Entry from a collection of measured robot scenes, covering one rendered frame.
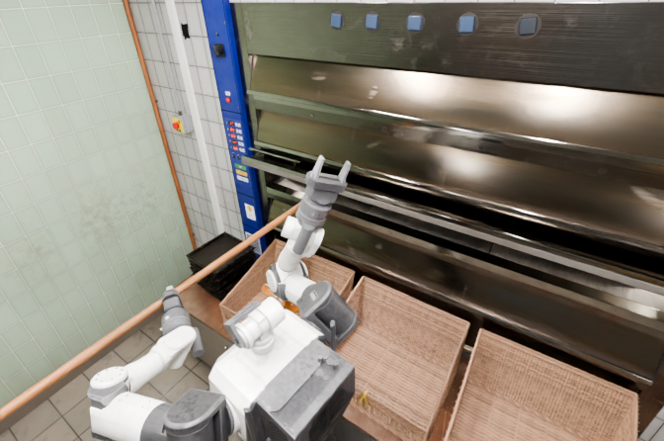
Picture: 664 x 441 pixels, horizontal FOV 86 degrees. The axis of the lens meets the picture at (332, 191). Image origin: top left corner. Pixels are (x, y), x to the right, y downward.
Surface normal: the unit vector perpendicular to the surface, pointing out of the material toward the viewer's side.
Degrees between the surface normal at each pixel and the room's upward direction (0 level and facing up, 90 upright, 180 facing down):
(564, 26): 90
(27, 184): 90
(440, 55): 90
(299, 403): 0
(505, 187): 70
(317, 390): 1
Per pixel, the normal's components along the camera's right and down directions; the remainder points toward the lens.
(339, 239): -0.53, 0.11
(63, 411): -0.03, -0.86
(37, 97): 0.83, 0.26
